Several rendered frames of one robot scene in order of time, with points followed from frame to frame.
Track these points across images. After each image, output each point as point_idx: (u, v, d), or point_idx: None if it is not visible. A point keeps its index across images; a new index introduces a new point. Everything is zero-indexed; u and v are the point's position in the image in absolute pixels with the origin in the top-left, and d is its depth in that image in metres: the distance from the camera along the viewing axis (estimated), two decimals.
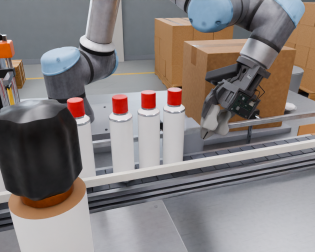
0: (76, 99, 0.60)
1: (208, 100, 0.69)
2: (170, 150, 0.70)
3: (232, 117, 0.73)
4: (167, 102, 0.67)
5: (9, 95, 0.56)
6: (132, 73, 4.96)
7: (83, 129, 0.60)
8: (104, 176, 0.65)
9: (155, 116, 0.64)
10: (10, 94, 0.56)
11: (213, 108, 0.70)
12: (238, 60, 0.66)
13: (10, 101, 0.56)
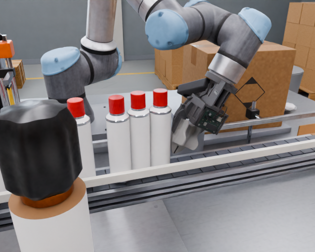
0: (76, 99, 0.60)
1: (177, 115, 0.68)
2: (155, 151, 0.69)
3: (203, 131, 0.72)
4: (153, 103, 0.66)
5: (9, 95, 0.56)
6: (132, 73, 4.96)
7: (83, 129, 0.60)
8: (104, 176, 0.65)
9: (145, 116, 0.64)
10: (10, 94, 0.56)
11: (183, 122, 0.69)
12: (206, 75, 0.65)
13: (10, 101, 0.56)
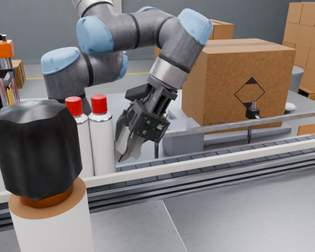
0: None
1: (119, 122, 0.64)
2: (97, 160, 0.66)
3: None
4: (91, 109, 0.62)
5: (8, 96, 0.56)
6: (132, 73, 4.96)
7: None
8: (104, 176, 0.65)
9: (81, 124, 0.61)
10: (9, 94, 0.56)
11: (126, 130, 0.65)
12: (147, 80, 0.61)
13: (9, 101, 0.56)
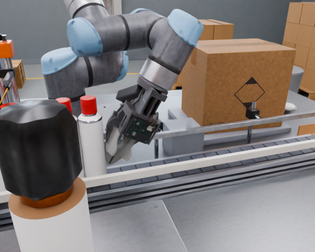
0: (10, 104, 0.57)
1: (109, 123, 0.64)
2: (87, 162, 0.65)
3: None
4: (81, 111, 0.62)
5: (4, 95, 0.55)
6: (132, 73, 4.96)
7: None
8: (104, 176, 0.65)
9: None
10: (5, 93, 0.56)
11: (116, 131, 0.65)
12: (137, 81, 0.61)
13: (1, 100, 0.56)
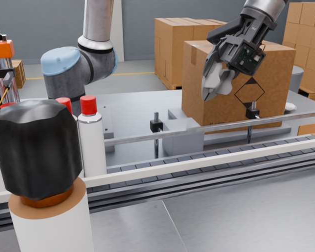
0: (10, 104, 0.57)
1: (210, 57, 0.64)
2: (87, 162, 0.65)
3: (235, 77, 0.69)
4: (81, 111, 0.62)
5: (4, 95, 0.55)
6: (132, 73, 4.96)
7: None
8: (104, 176, 0.65)
9: None
10: (5, 93, 0.56)
11: (215, 66, 0.66)
12: (242, 12, 0.62)
13: (1, 100, 0.56)
